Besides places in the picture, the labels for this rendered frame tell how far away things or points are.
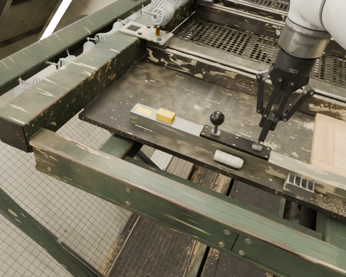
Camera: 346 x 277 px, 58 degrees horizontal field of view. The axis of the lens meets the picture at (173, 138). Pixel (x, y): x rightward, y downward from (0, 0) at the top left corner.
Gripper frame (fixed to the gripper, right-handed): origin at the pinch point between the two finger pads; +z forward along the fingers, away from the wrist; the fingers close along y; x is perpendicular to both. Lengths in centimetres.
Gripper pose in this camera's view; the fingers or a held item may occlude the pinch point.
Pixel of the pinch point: (266, 127)
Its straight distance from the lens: 78.7
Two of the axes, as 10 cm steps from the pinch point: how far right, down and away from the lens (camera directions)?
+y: 9.2, 3.4, -2.1
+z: -1.2, 7.4, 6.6
